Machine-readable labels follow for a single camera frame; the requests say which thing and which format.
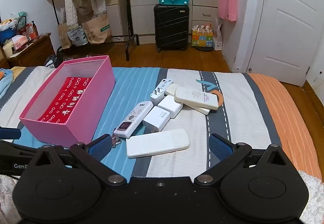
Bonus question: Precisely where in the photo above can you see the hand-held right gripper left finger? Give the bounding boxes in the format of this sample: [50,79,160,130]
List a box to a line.
[29,134,126,188]

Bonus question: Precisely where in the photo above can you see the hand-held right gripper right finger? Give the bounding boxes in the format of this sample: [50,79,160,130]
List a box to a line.
[194,133,291,187]

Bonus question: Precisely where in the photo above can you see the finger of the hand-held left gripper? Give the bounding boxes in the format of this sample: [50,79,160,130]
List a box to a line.
[0,128,21,140]

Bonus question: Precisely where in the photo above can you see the metal keys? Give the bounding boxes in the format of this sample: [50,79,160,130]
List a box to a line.
[111,128,122,148]

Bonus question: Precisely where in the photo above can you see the pink cardboard box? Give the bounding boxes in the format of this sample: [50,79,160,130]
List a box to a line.
[19,55,116,148]

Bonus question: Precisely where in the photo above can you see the white remote with purple screen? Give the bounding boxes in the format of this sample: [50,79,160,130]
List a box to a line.
[113,101,154,138]

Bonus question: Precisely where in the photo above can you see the cream remote with pale label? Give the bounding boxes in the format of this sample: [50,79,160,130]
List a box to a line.
[174,86,219,111]

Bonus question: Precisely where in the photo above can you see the long white remote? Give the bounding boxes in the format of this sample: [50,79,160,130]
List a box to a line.
[126,128,190,159]

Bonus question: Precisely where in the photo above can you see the plain white square charger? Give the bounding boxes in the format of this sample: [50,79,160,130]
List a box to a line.
[157,95,183,119]

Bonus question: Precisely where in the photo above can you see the white charger with grey print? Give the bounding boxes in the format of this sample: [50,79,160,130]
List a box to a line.
[142,106,173,134]

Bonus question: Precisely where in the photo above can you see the light blue cloth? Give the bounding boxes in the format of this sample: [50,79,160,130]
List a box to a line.
[0,68,14,99]

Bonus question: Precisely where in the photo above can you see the red printed flat case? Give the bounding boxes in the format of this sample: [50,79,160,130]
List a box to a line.
[37,76,94,124]

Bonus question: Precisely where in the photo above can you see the cream remote with white cover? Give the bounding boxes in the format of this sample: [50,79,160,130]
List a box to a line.
[165,83,211,115]

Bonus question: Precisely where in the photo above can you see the white plug adapter with prongs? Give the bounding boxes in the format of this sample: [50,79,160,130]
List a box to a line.
[150,86,166,106]

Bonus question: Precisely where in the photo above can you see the cream container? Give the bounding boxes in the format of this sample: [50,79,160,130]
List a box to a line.
[2,43,14,58]

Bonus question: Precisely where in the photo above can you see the wooden nightstand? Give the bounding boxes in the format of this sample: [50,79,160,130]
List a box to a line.
[6,33,55,69]

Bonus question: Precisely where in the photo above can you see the black floor bag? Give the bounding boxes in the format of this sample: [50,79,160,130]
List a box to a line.
[44,54,64,69]

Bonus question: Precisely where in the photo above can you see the thin white remote red button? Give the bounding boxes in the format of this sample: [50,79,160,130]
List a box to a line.
[156,78,173,94]

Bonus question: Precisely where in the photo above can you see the pink tissue box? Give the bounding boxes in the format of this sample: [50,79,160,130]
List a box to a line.
[11,35,29,49]

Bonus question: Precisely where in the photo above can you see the orange pump bottle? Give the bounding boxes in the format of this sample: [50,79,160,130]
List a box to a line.
[29,21,38,38]

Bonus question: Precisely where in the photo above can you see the colourful cartoon box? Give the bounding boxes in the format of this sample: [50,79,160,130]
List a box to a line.
[192,24,213,48]

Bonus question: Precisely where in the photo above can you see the plain brown paper bag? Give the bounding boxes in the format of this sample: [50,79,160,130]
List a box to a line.
[57,23,72,49]

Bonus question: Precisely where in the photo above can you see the printed white plastic bag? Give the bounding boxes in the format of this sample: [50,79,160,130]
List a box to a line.
[67,26,88,46]

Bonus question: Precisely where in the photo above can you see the teal net bag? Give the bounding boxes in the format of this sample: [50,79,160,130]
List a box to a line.
[16,11,28,29]

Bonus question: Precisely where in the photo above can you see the brown paper bag green label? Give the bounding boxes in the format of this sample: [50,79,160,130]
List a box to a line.
[81,12,112,44]

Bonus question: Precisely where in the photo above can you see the white door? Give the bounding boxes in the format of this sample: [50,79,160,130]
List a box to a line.
[234,0,321,88]

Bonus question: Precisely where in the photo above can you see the black suitcase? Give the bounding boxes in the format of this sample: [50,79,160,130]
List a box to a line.
[153,4,190,53]

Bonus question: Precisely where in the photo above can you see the black clothes rack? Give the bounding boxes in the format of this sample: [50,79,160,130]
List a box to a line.
[44,0,140,61]

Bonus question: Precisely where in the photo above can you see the pink paper bag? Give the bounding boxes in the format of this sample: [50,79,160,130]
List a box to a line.
[218,0,238,22]

